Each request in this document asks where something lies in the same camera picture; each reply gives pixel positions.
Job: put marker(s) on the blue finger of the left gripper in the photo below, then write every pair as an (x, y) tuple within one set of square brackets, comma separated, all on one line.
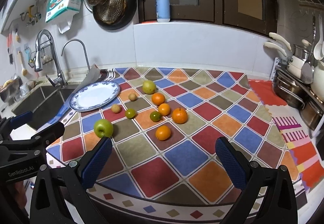
[(20, 118)]

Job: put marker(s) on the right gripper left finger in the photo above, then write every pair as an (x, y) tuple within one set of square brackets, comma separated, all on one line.
[(48, 203)]

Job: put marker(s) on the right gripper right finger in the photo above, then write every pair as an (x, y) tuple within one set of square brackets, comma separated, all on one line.
[(279, 203)]

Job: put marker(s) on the blue white porcelain plate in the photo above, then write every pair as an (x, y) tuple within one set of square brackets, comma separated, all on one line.
[(94, 96)]

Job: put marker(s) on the green apple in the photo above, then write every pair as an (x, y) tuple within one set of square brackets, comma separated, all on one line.
[(103, 128)]

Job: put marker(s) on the small tan fruit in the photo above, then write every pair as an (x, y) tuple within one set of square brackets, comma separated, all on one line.
[(116, 108), (132, 97)]

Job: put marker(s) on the small green lime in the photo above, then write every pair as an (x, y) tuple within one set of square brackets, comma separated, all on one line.
[(130, 113), (155, 116)]

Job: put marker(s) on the large orange with stem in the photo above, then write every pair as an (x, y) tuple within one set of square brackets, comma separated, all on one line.
[(179, 115)]

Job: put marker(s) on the orange tangerine front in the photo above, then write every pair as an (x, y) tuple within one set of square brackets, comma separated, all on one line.
[(163, 133)]

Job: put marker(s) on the orange tangerine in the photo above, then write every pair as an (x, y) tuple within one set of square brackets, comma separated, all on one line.
[(163, 133), (164, 109), (158, 98)]

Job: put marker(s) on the chrome pull-down kitchen faucet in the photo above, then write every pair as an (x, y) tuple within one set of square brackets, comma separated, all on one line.
[(42, 36)]

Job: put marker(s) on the stainless steel sink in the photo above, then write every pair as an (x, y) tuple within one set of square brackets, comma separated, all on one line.
[(45, 102)]

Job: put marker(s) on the red striped mat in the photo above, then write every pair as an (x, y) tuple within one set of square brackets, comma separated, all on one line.
[(294, 132)]

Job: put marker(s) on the thin gooseneck faucet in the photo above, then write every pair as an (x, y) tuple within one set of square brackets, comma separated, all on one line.
[(74, 55)]

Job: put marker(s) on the steel pot on rack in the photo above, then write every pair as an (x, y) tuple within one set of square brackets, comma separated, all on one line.
[(289, 91)]

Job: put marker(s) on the colourful diamond pattern tablecloth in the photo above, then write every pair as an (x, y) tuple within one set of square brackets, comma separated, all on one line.
[(181, 179)]

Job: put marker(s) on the steel slotted spatula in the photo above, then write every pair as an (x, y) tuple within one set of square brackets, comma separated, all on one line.
[(307, 74)]

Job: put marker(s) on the green white bag box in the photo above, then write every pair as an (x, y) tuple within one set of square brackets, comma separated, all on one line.
[(62, 10)]

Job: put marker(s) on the brass perforated strainer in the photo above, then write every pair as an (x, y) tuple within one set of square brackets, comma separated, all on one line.
[(107, 12)]

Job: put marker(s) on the white plastic ladle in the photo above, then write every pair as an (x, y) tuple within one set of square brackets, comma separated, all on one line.
[(318, 53)]

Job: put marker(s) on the black frying pan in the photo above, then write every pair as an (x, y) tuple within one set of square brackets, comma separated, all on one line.
[(130, 9)]

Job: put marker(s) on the blue white pump bottle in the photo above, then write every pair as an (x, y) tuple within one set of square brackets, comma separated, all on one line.
[(163, 11)]

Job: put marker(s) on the wire sink caddy basket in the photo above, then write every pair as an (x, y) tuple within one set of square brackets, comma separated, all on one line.
[(45, 53)]

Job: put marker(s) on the white handled pot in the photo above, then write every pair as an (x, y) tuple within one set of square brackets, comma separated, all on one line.
[(294, 55)]

